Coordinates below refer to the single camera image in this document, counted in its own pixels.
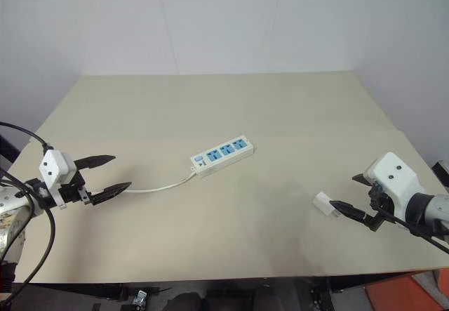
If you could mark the white plug adapter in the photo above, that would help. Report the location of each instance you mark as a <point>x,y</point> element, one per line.
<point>324,203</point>

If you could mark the black table frame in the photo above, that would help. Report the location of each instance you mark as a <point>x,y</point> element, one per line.
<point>87,290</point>

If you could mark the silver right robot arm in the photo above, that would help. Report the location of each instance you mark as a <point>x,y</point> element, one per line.
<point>433,207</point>

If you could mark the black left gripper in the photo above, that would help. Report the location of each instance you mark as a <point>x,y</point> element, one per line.
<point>72,193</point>

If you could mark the white power strip blue sockets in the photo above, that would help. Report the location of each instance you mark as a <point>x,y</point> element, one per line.
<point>221,154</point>

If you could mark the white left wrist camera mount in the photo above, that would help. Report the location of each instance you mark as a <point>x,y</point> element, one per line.
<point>56,165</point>

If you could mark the silver metal clasp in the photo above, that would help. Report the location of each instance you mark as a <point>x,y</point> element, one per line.
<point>141,298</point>

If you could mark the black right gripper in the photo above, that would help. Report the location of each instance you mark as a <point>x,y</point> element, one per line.
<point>379,202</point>

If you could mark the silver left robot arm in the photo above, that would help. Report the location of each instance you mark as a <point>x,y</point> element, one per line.
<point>12,216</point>

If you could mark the dark panel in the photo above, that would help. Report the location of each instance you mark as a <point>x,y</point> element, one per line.
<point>5,149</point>

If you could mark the dark grey object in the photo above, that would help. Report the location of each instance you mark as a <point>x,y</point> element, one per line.
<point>442,172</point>

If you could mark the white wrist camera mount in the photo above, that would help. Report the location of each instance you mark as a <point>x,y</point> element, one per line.
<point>56,165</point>
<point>391,175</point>

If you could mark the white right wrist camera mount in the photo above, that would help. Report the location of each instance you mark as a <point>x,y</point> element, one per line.
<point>391,175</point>

